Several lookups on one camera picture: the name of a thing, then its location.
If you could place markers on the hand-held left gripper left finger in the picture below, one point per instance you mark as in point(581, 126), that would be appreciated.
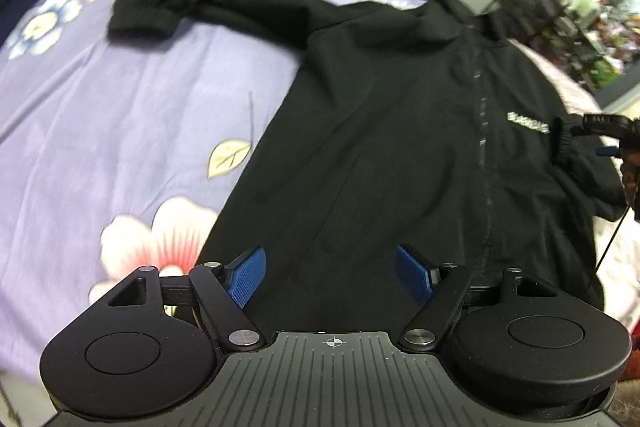
point(245, 277)

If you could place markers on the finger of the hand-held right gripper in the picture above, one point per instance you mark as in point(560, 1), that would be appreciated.
point(602, 124)
point(607, 151)

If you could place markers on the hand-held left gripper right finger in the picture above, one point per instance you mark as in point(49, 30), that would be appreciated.
point(415, 274)

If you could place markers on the black jacket with white print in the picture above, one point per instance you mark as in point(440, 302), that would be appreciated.
point(375, 132)

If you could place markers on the black metal storage rack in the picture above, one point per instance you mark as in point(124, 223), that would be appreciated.
point(565, 22)

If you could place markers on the purple floral bedsheet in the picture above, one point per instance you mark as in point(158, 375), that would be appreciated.
point(125, 107)

